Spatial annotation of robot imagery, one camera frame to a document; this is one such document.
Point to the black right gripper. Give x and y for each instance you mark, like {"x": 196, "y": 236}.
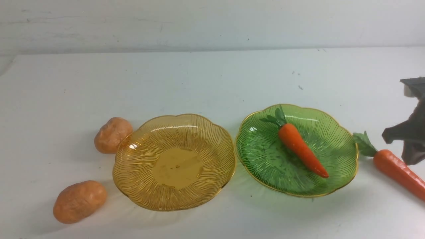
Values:
{"x": 412, "y": 131}

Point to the amber ribbed glass plate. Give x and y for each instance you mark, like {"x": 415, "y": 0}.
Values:
{"x": 174, "y": 162}

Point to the orange carrot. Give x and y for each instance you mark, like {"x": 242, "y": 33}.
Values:
{"x": 391, "y": 166}
{"x": 292, "y": 139}

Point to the brown potato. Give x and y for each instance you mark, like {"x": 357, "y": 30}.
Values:
{"x": 111, "y": 134}
{"x": 79, "y": 201}

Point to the green ribbed glass plate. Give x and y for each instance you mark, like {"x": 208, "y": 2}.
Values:
{"x": 273, "y": 165}

